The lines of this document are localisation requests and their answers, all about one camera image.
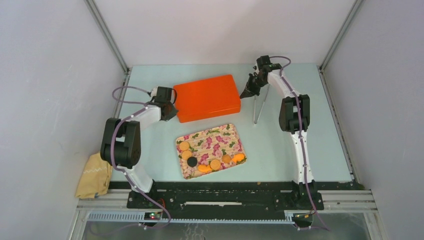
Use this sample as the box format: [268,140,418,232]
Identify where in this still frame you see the orange tin lid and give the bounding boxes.
[173,74,241,123]

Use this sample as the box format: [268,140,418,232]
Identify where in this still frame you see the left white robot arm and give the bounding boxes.
[100,86,178,208]

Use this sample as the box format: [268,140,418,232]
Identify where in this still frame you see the black round cookie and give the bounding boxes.
[186,156,198,168]

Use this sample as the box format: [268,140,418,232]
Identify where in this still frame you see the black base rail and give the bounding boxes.
[109,181,364,220]

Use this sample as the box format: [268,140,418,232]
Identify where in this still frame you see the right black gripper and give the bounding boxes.
[238,74,266,100]

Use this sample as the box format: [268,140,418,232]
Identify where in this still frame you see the yellow cloth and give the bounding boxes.
[75,152,113,199]

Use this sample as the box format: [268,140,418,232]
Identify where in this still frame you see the floral cookie tray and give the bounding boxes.
[175,123,247,180]

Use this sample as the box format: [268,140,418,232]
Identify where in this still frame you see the tan round cookie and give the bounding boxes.
[181,150,193,161]
[209,159,221,171]
[178,141,191,151]

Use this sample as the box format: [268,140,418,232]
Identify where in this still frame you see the orange pumpkin cookie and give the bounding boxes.
[231,153,246,164]
[197,164,212,173]

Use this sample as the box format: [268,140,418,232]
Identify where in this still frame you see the small tan cookie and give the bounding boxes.
[221,154,232,164]

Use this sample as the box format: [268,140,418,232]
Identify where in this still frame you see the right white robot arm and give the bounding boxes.
[239,55,314,185]

